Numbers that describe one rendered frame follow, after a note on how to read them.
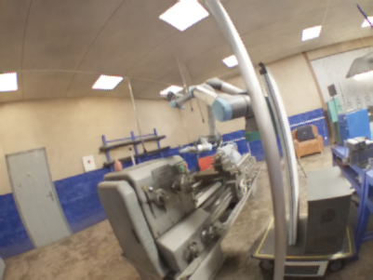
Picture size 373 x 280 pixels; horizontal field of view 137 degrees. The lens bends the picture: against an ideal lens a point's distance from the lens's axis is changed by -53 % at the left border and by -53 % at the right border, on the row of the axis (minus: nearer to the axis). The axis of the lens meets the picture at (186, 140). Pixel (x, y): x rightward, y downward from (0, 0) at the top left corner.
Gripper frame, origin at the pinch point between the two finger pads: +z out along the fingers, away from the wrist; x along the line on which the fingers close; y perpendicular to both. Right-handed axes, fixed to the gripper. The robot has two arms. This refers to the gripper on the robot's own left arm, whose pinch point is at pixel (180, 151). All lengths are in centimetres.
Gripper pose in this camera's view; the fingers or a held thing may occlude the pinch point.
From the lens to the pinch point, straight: 158.0
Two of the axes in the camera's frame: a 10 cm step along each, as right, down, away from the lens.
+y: 0.4, 9.8, 1.9
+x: -3.2, -1.7, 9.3
